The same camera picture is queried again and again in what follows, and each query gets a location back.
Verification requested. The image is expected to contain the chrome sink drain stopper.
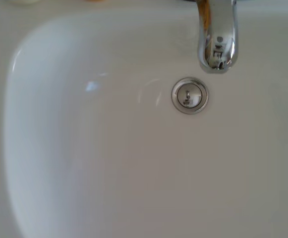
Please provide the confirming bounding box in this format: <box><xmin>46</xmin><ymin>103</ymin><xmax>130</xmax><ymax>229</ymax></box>
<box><xmin>171</xmin><ymin>77</ymin><xmax>209</xmax><ymax>116</ymax></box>

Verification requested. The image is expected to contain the chrome sink faucet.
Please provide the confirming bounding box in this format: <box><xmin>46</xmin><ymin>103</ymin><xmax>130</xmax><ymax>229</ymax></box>
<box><xmin>194</xmin><ymin>0</ymin><xmax>240</xmax><ymax>74</ymax></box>

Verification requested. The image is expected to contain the white ceramic sink basin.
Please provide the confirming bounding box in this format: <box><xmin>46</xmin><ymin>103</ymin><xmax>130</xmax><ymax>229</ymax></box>
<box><xmin>0</xmin><ymin>0</ymin><xmax>288</xmax><ymax>238</ymax></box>

